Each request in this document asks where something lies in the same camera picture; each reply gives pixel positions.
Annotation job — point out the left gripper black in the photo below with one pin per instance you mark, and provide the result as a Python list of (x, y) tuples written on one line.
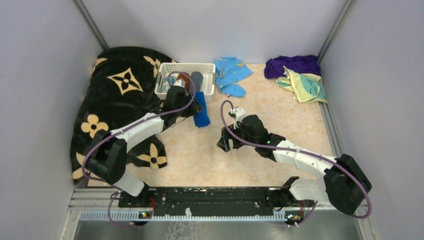
[(194, 108)]

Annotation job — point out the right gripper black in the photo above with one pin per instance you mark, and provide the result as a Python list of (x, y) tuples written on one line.
[(224, 142)]

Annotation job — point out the royal blue towel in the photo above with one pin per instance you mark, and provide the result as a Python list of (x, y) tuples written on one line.
[(201, 119)]

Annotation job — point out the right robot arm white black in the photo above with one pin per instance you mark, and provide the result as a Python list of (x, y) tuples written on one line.
[(337, 180)]

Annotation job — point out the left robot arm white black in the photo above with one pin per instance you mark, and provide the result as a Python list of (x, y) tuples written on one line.
[(109, 150)]

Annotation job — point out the white blue patterned rolled towel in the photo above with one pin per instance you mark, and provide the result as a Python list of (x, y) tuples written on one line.
[(167, 83)]

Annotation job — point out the brown rolled towel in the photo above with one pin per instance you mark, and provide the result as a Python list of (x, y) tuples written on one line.
[(185, 76)]

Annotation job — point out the grey rolled towel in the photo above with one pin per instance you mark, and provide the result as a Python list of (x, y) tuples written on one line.
[(197, 79)]

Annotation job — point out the white plastic basket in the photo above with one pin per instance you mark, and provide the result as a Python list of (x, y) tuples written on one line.
[(170, 68)]

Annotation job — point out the black floral blanket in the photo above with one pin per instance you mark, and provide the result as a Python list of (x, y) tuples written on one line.
[(121, 90)]

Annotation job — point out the light blue patterned towel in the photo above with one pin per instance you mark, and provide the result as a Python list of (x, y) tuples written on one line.
[(229, 71)]

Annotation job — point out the purple towel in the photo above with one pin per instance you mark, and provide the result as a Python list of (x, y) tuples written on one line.
[(302, 64)]

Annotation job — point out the yellow green towel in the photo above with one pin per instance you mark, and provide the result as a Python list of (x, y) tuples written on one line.
[(306, 87)]

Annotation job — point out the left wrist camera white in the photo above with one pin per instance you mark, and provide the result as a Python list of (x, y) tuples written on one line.
[(180, 83)]

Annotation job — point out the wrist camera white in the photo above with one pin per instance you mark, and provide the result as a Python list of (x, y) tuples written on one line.
[(238, 114), (180, 83)]

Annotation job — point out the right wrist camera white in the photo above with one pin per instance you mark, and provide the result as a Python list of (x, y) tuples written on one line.
[(238, 114)]

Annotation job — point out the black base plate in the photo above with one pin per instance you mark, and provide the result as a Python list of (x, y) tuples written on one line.
[(230, 202)]

